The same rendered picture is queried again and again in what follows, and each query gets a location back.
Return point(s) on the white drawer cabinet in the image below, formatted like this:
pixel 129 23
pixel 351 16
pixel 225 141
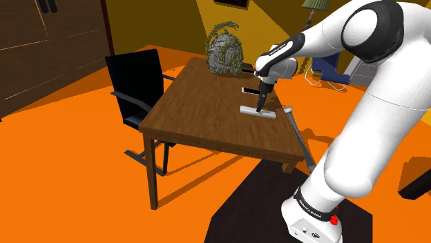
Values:
pixel 362 72

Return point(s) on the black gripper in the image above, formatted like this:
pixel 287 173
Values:
pixel 265 89

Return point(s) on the black phone with white edge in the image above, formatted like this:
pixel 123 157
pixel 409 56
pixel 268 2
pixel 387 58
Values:
pixel 250 90

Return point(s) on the dark robot stand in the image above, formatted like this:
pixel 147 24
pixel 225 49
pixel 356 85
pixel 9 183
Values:
pixel 256 208

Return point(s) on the flat grey remote control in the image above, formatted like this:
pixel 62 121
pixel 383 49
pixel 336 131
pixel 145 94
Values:
pixel 267 114

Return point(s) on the floor lamp with green shade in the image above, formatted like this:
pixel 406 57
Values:
pixel 315 4

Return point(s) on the black office chair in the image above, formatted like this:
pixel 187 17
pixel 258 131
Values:
pixel 134 77

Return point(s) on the brown wooden table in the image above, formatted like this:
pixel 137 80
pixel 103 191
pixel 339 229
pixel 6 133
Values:
pixel 205 111

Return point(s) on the blue cantilever chair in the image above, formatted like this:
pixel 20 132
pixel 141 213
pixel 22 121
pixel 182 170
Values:
pixel 331 69

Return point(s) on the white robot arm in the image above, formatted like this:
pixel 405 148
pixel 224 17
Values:
pixel 380 111

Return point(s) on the brown wooden wardrobe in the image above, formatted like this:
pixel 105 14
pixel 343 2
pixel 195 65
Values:
pixel 40 53

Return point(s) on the dark framed wall picture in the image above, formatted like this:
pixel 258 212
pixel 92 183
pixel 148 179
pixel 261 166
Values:
pixel 232 2

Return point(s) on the black low furniture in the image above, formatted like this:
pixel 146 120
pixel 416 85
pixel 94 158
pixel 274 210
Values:
pixel 417 188

